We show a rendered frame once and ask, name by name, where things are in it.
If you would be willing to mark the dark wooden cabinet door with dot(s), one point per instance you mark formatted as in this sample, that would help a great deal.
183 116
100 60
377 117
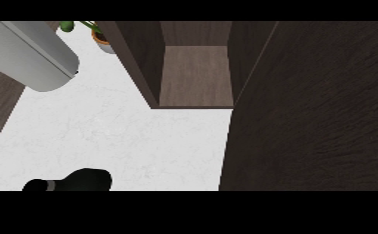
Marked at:
310 111

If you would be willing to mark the dark wooden open cabinet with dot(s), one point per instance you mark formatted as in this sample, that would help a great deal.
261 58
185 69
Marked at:
195 78

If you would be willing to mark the green plant in grey pot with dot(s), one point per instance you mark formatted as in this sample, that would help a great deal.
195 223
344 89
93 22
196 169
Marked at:
102 41

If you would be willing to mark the pale grey rounded appliance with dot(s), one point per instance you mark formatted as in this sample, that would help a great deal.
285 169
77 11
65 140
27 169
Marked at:
34 58

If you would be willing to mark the dark wooden panel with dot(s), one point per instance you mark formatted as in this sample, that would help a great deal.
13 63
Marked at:
6 98

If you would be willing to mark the black wine bottle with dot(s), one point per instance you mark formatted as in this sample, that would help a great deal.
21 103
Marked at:
83 180

